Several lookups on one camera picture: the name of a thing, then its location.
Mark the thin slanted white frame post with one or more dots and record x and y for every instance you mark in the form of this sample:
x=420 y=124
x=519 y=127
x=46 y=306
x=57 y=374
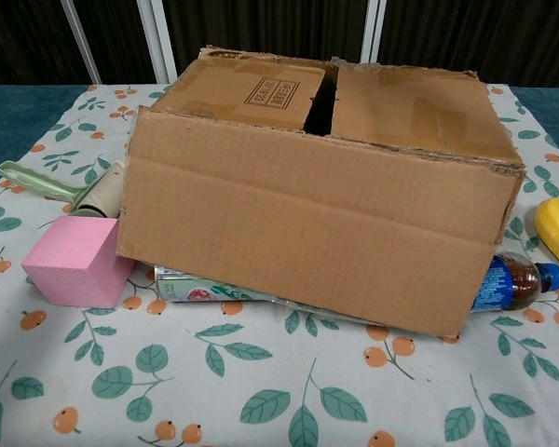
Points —
x=80 y=42

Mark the yellow banana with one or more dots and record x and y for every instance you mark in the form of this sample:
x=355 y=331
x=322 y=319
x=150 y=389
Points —
x=554 y=228

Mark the wide white frame post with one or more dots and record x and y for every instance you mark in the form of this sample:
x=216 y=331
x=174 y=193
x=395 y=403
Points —
x=157 y=28

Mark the white double frame post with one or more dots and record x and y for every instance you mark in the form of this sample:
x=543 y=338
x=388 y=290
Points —
x=372 y=28

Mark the floral leaf print tablecloth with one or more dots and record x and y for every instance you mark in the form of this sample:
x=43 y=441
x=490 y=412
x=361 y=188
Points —
x=279 y=382

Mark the pink foam cube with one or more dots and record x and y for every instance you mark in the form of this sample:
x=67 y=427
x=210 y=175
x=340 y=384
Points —
x=70 y=265

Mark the green white drink can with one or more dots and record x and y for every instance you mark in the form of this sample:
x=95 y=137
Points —
x=186 y=288

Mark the brown cardboard box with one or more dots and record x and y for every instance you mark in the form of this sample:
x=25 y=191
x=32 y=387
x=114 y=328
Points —
x=307 y=223

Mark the teal table cover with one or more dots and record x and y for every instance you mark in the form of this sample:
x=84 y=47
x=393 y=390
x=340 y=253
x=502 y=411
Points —
x=18 y=121

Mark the cola bottle blue label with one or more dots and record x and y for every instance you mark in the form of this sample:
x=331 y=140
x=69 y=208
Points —
x=517 y=279

